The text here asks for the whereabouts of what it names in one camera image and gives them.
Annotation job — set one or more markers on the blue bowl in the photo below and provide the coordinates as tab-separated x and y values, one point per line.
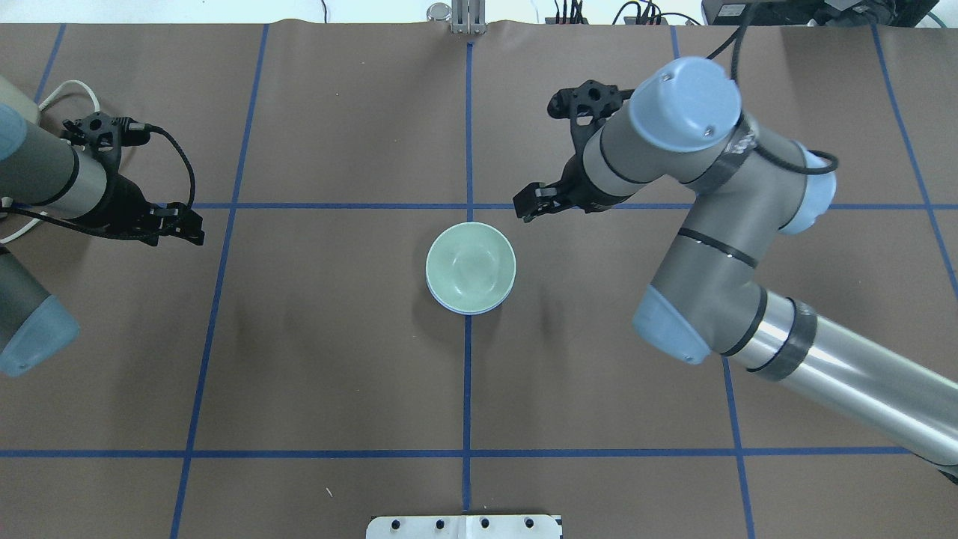
470	298

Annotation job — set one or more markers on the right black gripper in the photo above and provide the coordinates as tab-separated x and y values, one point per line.
581	196

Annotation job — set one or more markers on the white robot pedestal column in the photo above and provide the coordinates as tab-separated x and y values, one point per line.
466	526

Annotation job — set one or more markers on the green bowl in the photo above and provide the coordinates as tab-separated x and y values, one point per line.
471	251

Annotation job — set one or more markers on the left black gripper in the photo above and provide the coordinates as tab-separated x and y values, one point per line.
126	209

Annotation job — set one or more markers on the aluminium frame post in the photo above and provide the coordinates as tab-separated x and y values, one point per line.
468	17

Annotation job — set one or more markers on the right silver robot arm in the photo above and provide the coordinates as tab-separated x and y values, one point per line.
750	185

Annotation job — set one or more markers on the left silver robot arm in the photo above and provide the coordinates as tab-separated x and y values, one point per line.
71	180

